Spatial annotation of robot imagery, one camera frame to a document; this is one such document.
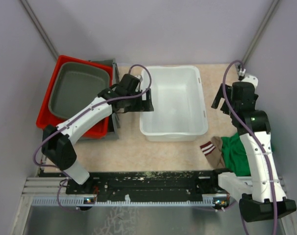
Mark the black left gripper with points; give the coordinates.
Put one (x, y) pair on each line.
(143, 105)

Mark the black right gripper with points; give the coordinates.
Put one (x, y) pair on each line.
(220, 94)

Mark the large white plastic container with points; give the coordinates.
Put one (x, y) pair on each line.
(179, 106)

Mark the grey-green plastic tub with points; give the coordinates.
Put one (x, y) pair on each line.
(76, 85)

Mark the red plastic crate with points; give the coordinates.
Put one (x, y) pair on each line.
(45, 117)

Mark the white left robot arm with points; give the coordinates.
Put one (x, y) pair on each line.
(58, 141)

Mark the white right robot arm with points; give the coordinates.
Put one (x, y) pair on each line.
(265, 199)

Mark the grey plastic crate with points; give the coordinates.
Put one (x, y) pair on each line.
(101, 107)

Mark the brown striped sock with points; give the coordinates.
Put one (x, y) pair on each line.
(213, 152)

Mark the green cloth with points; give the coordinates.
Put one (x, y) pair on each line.
(234, 155)

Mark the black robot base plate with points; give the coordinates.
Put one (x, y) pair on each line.
(147, 186)

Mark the aluminium rail frame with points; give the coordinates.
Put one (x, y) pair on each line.
(50, 185)

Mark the grey slotted cable duct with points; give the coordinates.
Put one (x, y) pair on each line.
(83, 202)

